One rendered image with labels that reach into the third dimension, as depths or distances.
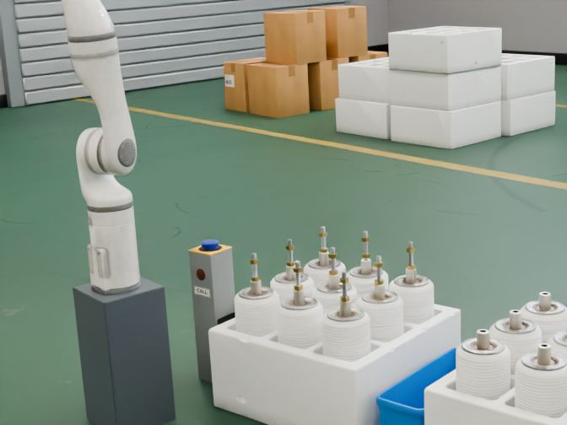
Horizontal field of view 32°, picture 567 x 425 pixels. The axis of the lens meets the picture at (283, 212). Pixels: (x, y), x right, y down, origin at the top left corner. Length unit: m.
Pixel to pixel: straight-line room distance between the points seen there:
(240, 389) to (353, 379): 0.32
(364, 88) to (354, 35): 1.12
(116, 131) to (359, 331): 0.61
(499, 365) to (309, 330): 0.42
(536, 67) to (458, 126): 0.63
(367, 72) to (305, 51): 0.90
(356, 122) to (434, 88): 0.59
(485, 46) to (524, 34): 3.31
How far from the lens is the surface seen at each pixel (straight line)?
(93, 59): 1.92
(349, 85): 5.27
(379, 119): 5.11
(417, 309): 2.13
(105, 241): 2.01
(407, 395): 2.03
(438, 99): 4.82
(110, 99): 1.94
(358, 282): 2.18
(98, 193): 2.00
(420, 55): 4.85
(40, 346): 2.66
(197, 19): 7.86
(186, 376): 2.37
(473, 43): 4.87
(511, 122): 5.11
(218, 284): 2.23
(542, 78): 5.30
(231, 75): 6.28
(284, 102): 5.92
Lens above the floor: 0.95
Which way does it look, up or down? 15 degrees down
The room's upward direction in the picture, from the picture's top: 3 degrees counter-clockwise
